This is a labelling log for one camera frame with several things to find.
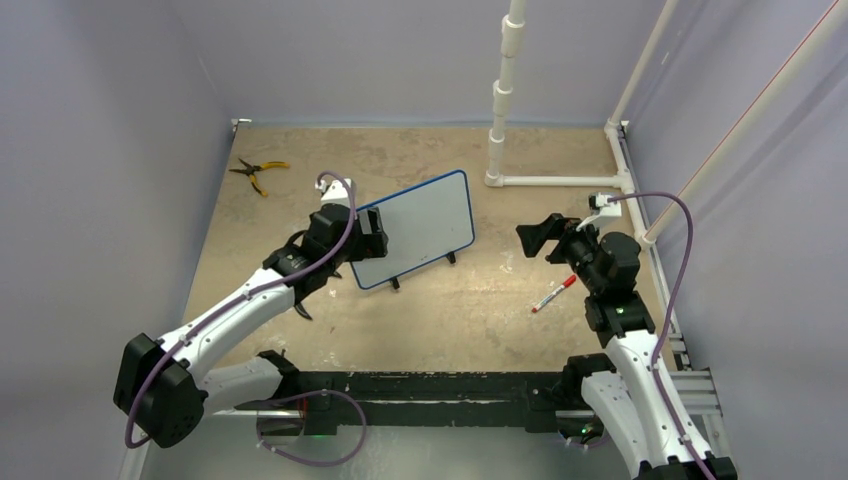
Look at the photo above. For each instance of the aluminium frame rail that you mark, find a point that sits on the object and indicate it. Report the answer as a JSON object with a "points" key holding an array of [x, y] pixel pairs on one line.
{"points": [[674, 346]]}

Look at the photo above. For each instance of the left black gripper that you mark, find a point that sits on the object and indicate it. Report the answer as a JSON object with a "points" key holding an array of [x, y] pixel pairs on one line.
{"points": [[371, 245]]}

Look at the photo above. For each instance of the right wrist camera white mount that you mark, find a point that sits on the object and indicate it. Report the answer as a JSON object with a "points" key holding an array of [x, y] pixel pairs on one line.
{"points": [[603, 211]]}

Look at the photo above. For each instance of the red capped whiteboard marker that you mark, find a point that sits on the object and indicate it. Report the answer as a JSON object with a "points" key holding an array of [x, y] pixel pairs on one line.
{"points": [[554, 294]]}

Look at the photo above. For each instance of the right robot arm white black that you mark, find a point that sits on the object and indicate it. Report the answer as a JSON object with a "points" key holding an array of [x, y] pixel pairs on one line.
{"points": [[627, 385]]}

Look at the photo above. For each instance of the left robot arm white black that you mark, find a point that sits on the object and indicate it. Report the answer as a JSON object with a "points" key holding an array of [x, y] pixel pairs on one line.
{"points": [[159, 383]]}

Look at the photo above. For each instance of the black handled cutters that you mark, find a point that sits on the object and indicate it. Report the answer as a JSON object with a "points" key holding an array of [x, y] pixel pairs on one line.
{"points": [[303, 310]]}

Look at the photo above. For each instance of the white PVC pipe frame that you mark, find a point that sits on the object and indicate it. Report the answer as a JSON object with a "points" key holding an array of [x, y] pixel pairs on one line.
{"points": [[714, 98]]}

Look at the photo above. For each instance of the blue framed whiteboard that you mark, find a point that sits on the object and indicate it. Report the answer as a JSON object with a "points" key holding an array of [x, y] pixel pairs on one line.
{"points": [[424, 223]]}

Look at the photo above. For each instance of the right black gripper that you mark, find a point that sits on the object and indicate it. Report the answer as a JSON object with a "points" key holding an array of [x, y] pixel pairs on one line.
{"points": [[534, 236]]}

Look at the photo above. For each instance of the yellow handled pliers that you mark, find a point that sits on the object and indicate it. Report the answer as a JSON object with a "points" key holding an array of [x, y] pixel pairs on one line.
{"points": [[251, 171]]}

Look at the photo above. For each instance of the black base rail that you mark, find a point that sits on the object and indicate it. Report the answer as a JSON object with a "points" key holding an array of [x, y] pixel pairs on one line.
{"points": [[327, 400]]}

